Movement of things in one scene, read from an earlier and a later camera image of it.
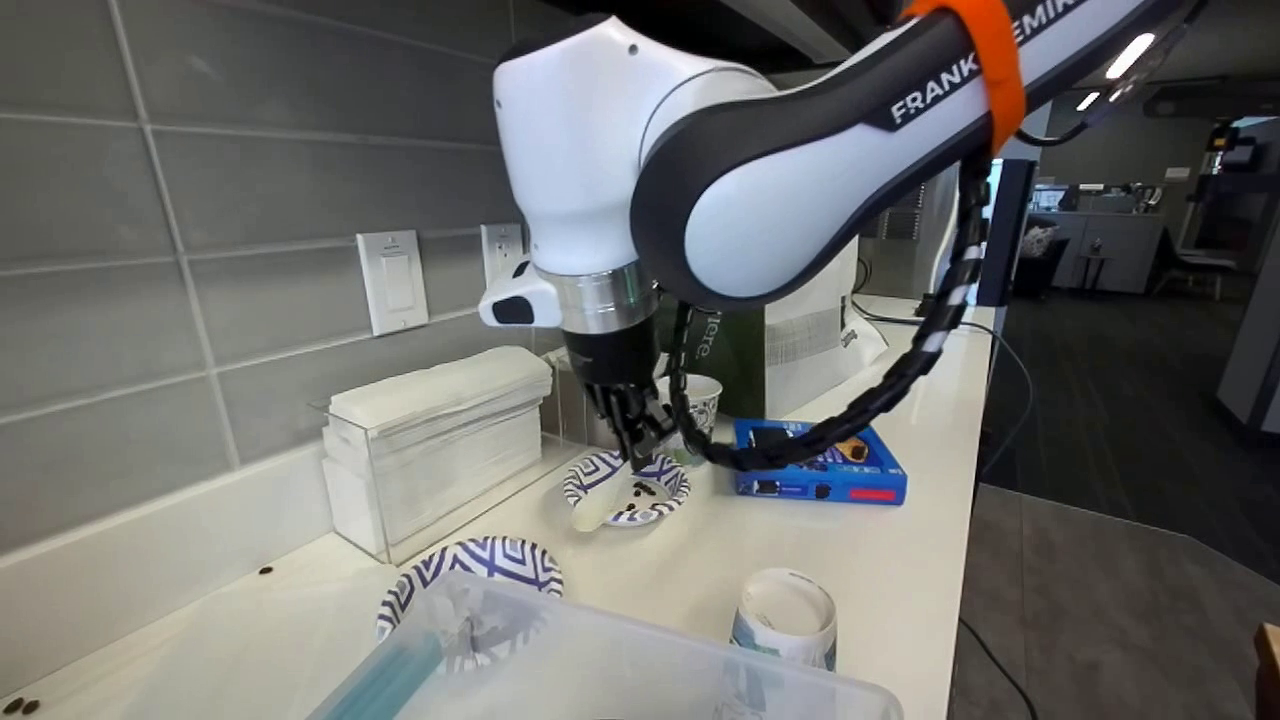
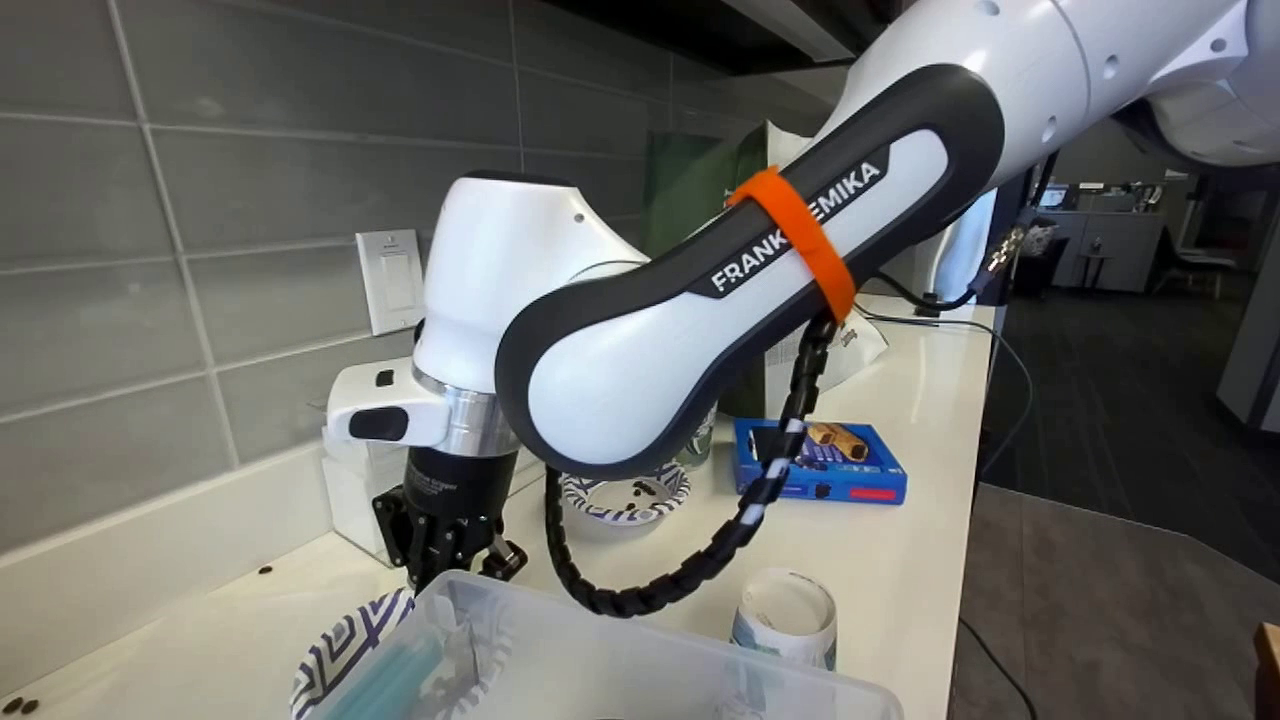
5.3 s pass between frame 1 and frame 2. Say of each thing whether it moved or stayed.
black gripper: moved
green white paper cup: stayed
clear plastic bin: stayed
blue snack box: stayed
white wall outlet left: stayed
